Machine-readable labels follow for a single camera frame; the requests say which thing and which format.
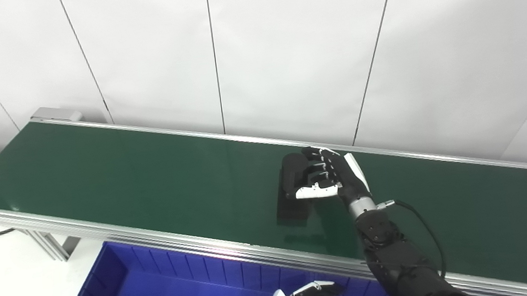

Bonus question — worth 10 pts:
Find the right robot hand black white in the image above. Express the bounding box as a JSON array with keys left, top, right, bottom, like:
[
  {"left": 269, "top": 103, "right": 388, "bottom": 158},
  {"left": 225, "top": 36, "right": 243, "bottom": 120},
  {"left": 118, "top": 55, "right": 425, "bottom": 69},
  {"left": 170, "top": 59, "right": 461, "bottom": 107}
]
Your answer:
[{"left": 281, "top": 141, "right": 375, "bottom": 213}]

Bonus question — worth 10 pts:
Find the black cylinder-on-block part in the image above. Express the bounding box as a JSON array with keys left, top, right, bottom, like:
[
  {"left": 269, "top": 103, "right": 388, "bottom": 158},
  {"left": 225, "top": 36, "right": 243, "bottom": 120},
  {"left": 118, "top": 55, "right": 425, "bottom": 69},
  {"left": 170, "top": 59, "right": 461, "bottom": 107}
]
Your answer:
[{"left": 270, "top": 151, "right": 319, "bottom": 224}]

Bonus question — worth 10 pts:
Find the green conveyor belt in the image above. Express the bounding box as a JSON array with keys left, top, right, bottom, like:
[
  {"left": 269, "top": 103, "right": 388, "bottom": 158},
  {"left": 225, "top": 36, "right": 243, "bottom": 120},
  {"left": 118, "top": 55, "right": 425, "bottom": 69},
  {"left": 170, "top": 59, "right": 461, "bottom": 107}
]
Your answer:
[
  {"left": 0, "top": 61, "right": 527, "bottom": 296},
  {"left": 0, "top": 74, "right": 527, "bottom": 296}
]

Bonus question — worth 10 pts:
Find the aluminium conveyor leg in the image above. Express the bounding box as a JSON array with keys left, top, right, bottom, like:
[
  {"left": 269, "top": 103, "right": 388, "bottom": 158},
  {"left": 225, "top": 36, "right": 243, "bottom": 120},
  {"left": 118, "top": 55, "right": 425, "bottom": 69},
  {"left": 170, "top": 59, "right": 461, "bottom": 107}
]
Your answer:
[{"left": 20, "top": 223, "right": 84, "bottom": 266}]

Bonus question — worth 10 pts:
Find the grey conveyor end housing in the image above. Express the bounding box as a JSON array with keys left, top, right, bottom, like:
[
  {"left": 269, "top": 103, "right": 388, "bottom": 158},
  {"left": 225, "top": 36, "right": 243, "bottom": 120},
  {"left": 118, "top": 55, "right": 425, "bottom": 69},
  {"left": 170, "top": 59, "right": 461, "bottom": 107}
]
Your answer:
[{"left": 29, "top": 104, "right": 83, "bottom": 126}]

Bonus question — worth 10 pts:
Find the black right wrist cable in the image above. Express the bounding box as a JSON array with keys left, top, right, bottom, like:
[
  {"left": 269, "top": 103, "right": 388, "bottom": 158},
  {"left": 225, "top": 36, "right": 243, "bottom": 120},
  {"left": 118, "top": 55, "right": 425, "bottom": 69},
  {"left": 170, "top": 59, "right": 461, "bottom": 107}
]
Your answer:
[{"left": 375, "top": 194, "right": 448, "bottom": 286}]

